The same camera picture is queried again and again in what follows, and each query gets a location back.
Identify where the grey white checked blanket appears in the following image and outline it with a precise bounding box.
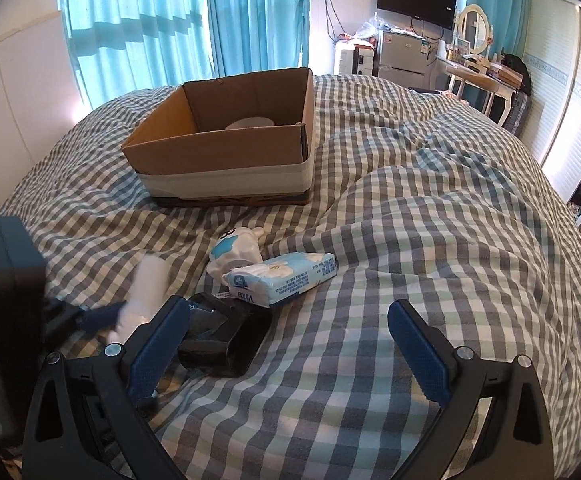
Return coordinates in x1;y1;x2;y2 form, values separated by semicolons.
0;73;581;480

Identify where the white bowl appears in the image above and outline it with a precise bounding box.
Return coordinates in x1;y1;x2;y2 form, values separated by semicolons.
224;115;278;131

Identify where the white blue plush toy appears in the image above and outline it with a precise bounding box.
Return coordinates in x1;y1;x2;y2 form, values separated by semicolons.
209;226;264;281

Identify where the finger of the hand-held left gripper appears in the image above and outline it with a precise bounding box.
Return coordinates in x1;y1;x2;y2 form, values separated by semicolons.
44;299;127;337

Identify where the white heater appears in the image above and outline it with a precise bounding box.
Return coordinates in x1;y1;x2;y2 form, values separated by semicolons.
333;42;377;77

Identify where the blue white tissue pack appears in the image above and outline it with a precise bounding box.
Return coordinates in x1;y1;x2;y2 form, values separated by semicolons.
221;252;339;307

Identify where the black tape dispenser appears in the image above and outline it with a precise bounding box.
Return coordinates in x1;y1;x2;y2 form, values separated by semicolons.
177;291;274;379

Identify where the black bag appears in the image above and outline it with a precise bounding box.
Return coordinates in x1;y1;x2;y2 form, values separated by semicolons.
500;52;533;97

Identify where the silver fridge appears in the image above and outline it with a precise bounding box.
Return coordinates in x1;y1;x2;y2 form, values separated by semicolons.
375;29;439;92

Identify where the cardboard box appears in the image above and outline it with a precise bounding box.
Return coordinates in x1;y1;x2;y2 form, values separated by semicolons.
122;67;316;207

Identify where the clear plastic bag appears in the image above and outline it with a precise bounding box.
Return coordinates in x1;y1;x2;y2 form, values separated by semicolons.
354;13;397;44

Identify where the white dressing table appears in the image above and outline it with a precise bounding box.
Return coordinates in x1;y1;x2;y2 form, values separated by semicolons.
442;56;517;124

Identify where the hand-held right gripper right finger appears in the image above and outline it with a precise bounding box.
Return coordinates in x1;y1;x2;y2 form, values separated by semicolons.
387;299;557;480

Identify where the white plastic bottle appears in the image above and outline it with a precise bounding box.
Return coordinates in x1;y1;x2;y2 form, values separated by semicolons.
108;254;172;346

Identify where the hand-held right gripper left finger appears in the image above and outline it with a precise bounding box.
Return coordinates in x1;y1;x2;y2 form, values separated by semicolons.
20;295;194;480

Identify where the white oval mirror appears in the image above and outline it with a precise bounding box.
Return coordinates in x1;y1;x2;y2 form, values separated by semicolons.
455;3;493;57

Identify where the black wall cable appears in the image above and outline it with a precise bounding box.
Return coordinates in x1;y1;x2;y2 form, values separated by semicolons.
323;0;347;42

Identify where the grey suitcase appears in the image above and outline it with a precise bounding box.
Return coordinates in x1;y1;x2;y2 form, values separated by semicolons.
502;90;529;137

